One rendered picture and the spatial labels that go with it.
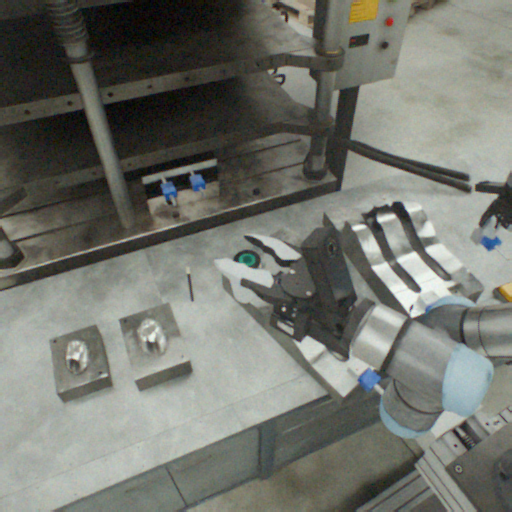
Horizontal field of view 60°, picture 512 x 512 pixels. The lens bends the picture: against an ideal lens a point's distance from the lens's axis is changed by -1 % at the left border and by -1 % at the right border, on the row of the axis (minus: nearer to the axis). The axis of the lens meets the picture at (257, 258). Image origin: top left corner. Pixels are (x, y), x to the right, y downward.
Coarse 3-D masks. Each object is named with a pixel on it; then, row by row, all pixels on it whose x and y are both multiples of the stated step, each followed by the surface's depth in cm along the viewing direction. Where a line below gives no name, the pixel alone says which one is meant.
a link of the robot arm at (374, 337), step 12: (372, 312) 53; (384, 312) 54; (396, 312) 54; (360, 324) 53; (372, 324) 53; (384, 324) 52; (396, 324) 52; (360, 336) 53; (372, 336) 52; (384, 336) 52; (360, 348) 53; (372, 348) 52; (384, 348) 52; (360, 360) 55; (372, 360) 53
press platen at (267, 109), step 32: (160, 96) 171; (192, 96) 170; (224, 96) 170; (256, 96) 170; (288, 96) 170; (0, 128) 156; (32, 128) 156; (64, 128) 156; (128, 128) 156; (160, 128) 156; (192, 128) 156; (224, 128) 156; (256, 128) 157; (288, 128) 160; (320, 128) 157; (0, 160) 144; (32, 160) 144; (64, 160) 144; (96, 160) 144; (128, 160) 145; (160, 160) 150; (0, 192) 134; (32, 192) 139
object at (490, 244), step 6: (474, 228) 136; (474, 234) 137; (474, 240) 138; (480, 240) 136; (486, 240) 134; (492, 240) 133; (498, 240) 133; (486, 246) 134; (492, 246) 133; (498, 246) 133; (498, 252) 132; (504, 258) 131; (510, 258) 130
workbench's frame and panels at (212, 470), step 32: (384, 384) 153; (288, 416) 137; (320, 416) 149; (352, 416) 166; (224, 448) 134; (256, 448) 146; (288, 448) 161; (320, 448) 179; (128, 480) 105; (160, 480) 132; (192, 480) 144; (224, 480) 158
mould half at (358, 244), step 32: (384, 192) 161; (352, 224) 140; (384, 224) 140; (416, 224) 142; (352, 256) 145; (416, 256) 138; (448, 256) 137; (384, 288) 132; (480, 288) 129; (416, 320) 125
